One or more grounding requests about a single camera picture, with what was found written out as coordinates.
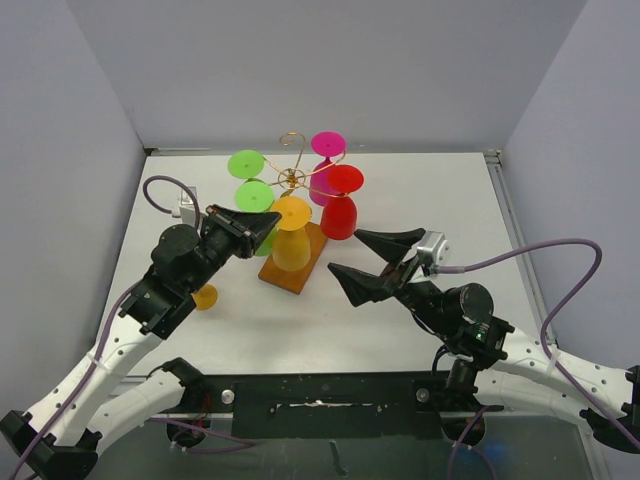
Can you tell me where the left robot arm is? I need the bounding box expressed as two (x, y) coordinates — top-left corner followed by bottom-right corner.
(1, 205), (281, 479)

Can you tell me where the magenta wine glass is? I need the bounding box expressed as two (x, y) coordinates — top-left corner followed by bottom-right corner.
(309, 131), (347, 207)

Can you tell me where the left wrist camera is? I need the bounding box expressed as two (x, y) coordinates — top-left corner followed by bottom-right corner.
(170, 189), (196, 226)

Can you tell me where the green wine glass front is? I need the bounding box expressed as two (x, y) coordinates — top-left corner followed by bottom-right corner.
(234, 178), (277, 257)

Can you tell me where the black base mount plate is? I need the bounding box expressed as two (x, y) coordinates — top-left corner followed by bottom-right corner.
(170, 371), (480, 439)

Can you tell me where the red wine glass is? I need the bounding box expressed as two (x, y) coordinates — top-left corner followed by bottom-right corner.
(320, 165), (364, 240)

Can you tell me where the gold wire wine glass rack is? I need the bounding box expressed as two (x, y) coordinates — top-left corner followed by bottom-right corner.
(258, 131), (347, 295)

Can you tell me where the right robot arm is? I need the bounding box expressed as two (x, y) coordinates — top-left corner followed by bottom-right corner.
(328, 228), (639, 454)

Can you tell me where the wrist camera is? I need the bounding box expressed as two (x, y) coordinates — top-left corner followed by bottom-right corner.
(416, 231), (451, 276)
(170, 189), (196, 226)

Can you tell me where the orange wine glass front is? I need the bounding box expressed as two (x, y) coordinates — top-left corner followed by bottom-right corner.
(192, 284), (219, 311)

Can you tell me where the orange wine glass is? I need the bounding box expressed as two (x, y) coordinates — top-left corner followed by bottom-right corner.
(192, 284), (219, 311)
(271, 196), (312, 272)

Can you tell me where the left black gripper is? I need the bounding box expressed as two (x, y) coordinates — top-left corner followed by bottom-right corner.
(184, 204), (281, 294)

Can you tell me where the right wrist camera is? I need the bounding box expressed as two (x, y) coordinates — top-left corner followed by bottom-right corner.
(416, 231), (451, 276)

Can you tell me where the green wine glass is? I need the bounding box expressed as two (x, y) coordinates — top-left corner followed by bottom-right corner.
(234, 178), (277, 257)
(227, 149), (265, 180)

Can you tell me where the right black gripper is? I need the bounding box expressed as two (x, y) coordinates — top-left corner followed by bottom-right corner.
(328, 228), (454, 335)

